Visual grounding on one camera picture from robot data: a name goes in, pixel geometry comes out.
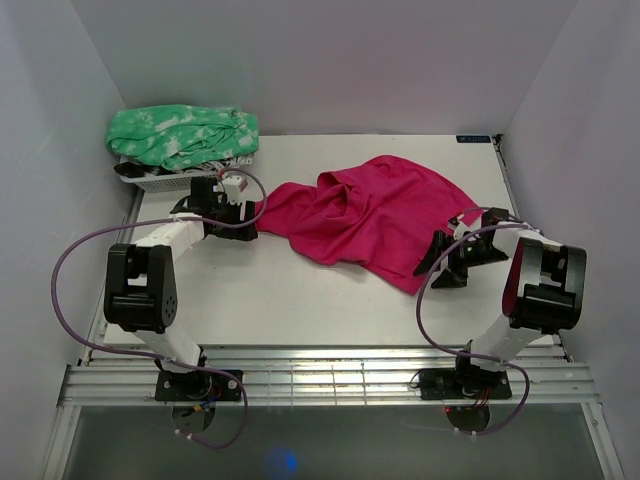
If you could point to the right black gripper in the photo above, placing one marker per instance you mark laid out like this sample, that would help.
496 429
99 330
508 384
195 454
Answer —
449 279

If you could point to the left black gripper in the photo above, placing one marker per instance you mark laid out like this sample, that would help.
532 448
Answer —
241 234

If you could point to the pink trousers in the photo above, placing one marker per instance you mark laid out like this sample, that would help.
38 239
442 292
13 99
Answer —
381 215

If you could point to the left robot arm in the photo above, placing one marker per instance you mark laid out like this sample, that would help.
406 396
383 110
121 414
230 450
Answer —
141 290

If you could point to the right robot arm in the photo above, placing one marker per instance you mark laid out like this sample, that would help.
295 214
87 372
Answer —
543 293

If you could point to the white plastic basket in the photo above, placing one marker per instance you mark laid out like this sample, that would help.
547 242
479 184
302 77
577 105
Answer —
156 184

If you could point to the green white patterned garment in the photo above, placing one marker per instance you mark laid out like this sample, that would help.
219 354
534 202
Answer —
177 137

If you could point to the blue table label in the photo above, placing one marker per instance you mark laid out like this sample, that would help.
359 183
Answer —
473 139

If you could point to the black white clothes in basket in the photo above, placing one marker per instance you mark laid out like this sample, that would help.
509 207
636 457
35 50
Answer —
225 164

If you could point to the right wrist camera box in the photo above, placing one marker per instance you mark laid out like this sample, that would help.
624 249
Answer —
458 227

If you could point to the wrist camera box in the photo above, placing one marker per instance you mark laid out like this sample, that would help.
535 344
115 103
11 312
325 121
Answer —
458 227
233 186

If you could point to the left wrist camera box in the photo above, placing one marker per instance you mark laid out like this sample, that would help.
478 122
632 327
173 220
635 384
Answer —
233 186

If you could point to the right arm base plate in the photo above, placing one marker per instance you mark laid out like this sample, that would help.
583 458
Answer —
441 384

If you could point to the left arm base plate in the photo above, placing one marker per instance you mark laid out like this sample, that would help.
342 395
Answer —
197 387

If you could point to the aluminium front rail frame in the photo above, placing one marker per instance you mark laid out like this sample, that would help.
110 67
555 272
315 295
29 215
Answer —
327 355

